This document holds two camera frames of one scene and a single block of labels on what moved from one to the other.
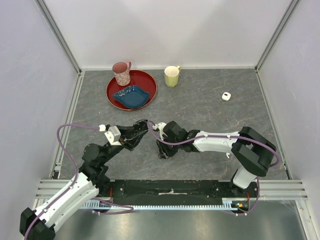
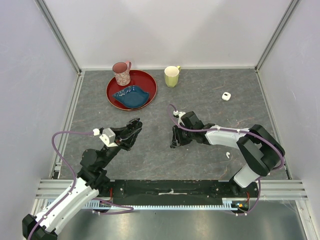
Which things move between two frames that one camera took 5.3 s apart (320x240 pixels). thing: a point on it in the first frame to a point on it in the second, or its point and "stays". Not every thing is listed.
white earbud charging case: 226,96 stays
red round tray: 143,80 stays
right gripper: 164,153 to 177,140
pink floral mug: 122,72 stays
